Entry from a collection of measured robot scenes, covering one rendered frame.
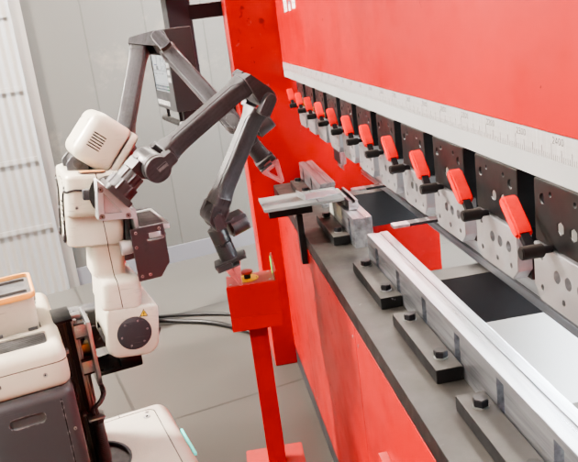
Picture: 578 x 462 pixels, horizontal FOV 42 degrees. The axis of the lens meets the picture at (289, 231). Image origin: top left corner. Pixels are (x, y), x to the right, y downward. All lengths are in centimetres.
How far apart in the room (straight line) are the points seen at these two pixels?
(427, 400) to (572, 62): 74
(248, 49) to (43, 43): 215
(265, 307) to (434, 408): 104
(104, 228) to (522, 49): 151
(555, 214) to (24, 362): 153
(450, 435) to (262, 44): 226
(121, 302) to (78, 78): 304
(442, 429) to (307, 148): 217
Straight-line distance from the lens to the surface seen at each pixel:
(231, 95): 214
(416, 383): 148
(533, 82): 99
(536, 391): 126
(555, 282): 100
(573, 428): 117
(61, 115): 515
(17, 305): 225
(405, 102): 152
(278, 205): 241
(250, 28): 326
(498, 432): 127
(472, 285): 200
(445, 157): 132
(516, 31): 102
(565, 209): 95
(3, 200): 514
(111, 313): 229
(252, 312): 233
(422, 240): 355
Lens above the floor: 157
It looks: 16 degrees down
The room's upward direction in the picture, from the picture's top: 7 degrees counter-clockwise
